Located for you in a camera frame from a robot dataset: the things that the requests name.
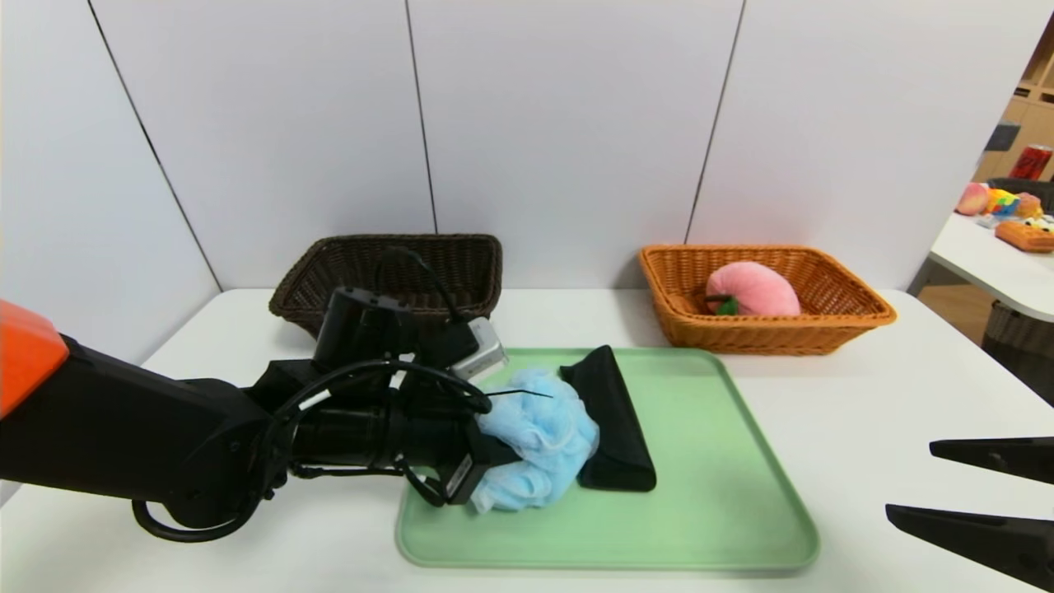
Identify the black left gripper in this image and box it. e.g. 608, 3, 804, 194
389, 410, 523, 506

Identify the blue mesh bath loofah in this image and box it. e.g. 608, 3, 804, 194
469, 368, 600, 514

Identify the black glasses case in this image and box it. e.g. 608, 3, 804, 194
560, 345, 658, 493

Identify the pink plush peach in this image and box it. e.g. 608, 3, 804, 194
705, 261, 801, 317

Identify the dark brown wicker basket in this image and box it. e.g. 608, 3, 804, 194
270, 234, 504, 340

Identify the orange wicker basket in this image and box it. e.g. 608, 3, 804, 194
638, 244, 898, 357

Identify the green plastic tray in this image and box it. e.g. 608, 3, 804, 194
396, 346, 821, 571

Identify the white side table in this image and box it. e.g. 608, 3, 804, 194
927, 212, 1054, 324

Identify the dark wicker stool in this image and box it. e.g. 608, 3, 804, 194
980, 301, 1054, 409

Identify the orange waffle toy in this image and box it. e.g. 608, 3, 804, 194
995, 219, 1054, 254

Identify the black bowl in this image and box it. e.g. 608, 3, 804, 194
988, 177, 1054, 213

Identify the red soda can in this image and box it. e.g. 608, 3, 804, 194
1010, 145, 1053, 180

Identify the wooden shelf unit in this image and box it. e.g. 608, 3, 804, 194
972, 8, 1054, 184

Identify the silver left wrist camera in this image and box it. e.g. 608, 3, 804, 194
449, 317, 509, 381

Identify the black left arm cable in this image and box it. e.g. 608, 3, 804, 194
132, 245, 495, 544

